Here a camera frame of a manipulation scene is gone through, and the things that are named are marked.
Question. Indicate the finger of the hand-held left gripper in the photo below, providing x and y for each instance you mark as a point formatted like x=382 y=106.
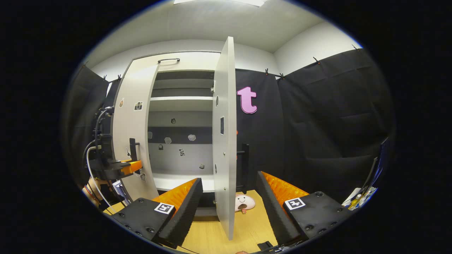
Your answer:
x=131 y=166

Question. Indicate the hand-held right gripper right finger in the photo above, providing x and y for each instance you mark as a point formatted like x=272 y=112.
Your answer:
x=273 y=211

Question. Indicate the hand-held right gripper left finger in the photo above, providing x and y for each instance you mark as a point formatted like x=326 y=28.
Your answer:
x=185 y=215

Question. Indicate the camera-sticker shoe cabinet door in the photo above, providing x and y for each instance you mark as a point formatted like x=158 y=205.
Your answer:
x=136 y=123

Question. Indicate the white double-door shoe cabinet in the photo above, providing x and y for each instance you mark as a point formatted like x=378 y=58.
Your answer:
x=180 y=104

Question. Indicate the black-cat-sticker shoe cabinet door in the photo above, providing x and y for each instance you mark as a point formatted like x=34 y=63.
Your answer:
x=224 y=106

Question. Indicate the light blue book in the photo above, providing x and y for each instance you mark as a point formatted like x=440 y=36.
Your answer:
x=122 y=193

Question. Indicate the pink white plush toy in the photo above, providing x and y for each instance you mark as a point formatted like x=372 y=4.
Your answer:
x=244 y=203

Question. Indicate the black backdrop cloth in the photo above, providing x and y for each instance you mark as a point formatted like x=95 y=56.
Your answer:
x=317 y=123

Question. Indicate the ceiling light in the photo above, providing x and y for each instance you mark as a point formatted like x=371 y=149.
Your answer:
x=219 y=1

